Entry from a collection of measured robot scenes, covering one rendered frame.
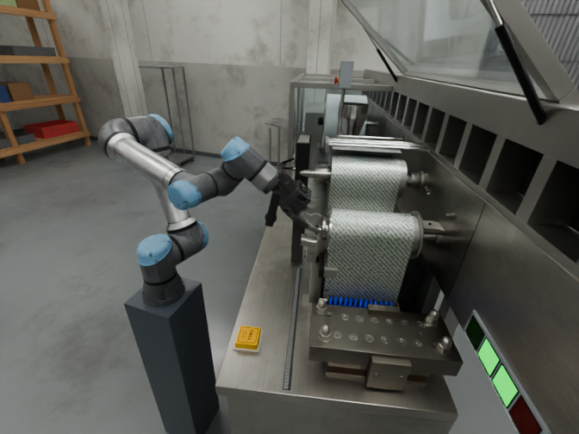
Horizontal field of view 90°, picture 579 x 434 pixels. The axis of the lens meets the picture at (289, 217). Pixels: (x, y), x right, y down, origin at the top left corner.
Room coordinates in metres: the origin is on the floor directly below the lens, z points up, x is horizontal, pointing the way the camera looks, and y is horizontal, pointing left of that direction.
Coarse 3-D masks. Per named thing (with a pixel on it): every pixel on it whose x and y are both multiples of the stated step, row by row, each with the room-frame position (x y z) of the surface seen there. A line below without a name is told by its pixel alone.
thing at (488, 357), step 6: (486, 342) 0.41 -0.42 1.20; (486, 348) 0.40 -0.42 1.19; (480, 354) 0.41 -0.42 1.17; (486, 354) 0.40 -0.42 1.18; (492, 354) 0.39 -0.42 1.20; (486, 360) 0.39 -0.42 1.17; (492, 360) 0.38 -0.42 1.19; (498, 360) 0.37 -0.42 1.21; (486, 366) 0.38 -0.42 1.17; (492, 366) 0.37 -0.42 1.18
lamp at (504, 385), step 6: (498, 372) 0.35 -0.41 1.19; (504, 372) 0.34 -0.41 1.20; (498, 378) 0.35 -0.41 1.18; (504, 378) 0.34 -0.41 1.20; (498, 384) 0.34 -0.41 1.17; (504, 384) 0.33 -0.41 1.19; (510, 384) 0.32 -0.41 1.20; (498, 390) 0.34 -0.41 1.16; (504, 390) 0.33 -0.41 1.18; (510, 390) 0.32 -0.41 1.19; (516, 390) 0.31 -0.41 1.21; (504, 396) 0.32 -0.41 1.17; (510, 396) 0.31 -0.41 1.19; (504, 402) 0.31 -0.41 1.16
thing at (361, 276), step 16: (336, 256) 0.71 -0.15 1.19; (352, 256) 0.71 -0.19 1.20; (368, 256) 0.70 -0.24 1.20; (352, 272) 0.71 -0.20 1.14; (368, 272) 0.70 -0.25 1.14; (384, 272) 0.70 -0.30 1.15; (400, 272) 0.70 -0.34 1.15; (336, 288) 0.71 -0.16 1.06; (352, 288) 0.71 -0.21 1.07; (368, 288) 0.70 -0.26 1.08; (384, 288) 0.70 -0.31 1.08; (400, 288) 0.69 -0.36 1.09
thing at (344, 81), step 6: (342, 60) 1.29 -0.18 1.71; (348, 60) 1.29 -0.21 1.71; (342, 66) 1.29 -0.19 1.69; (348, 66) 1.29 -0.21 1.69; (342, 72) 1.29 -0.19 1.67; (348, 72) 1.29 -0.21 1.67; (336, 78) 1.31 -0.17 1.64; (342, 78) 1.29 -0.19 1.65; (348, 78) 1.28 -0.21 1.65; (342, 84) 1.29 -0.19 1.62; (348, 84) 1.28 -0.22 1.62
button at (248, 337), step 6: (240, 330) 0.65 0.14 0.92; (246, 330) 0.65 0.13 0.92; (252, 330) 0.65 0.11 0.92; (258, 330) 0.65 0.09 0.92; (240, 336) 0.63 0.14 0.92; (246, 336) 0.63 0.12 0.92; (252, 336) 0.63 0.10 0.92; (258, 336) 0.63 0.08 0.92; (240, 342) 0.60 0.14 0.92; (246, 342) 0.61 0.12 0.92; (252, 342) 0.61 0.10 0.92; (246, 348) 0.60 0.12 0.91; (252, 348) 0.60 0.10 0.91
